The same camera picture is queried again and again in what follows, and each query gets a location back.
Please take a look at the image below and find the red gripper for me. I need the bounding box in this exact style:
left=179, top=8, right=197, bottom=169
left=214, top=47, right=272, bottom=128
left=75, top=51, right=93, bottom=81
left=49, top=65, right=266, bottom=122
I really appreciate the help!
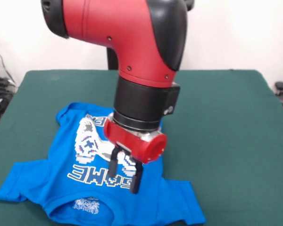
left=103, top=116, right=168, bottom=194

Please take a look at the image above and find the blue printed t-shirt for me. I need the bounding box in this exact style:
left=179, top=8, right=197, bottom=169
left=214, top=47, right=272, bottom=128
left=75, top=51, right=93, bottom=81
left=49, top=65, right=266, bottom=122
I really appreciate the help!
left=0, top=101, right=207, bottom=226

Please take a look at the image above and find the dark green table cloth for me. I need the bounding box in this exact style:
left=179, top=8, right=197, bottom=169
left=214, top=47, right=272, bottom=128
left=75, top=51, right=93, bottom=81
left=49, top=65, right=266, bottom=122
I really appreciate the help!
left=0, top=69, right=283, bottom=226

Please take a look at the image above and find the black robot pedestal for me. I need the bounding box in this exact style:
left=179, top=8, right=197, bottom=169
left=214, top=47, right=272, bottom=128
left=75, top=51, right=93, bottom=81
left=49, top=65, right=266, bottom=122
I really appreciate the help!
left=106, top=0, right=196, bottom=71

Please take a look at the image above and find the black cable bundle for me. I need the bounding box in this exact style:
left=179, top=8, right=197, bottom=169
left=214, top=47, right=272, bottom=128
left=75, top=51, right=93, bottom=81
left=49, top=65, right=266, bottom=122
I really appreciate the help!
left=0, top=42, right=18, bottom=123

